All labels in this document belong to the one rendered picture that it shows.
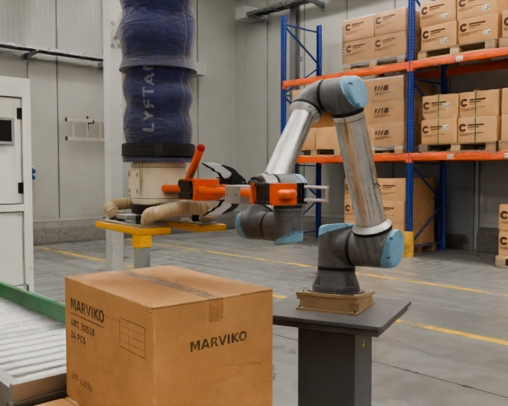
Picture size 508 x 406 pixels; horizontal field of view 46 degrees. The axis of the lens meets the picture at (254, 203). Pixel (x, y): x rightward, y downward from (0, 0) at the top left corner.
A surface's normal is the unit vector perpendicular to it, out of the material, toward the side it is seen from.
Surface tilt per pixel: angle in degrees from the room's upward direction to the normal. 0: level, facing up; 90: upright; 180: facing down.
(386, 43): 90
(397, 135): 90
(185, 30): 86
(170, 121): 76
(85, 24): 90
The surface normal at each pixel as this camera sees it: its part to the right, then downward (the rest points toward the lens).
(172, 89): 0.45, -0.27
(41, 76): 0.69, 0.04
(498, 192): -0.73, 0.04
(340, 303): -0.45, 0.04
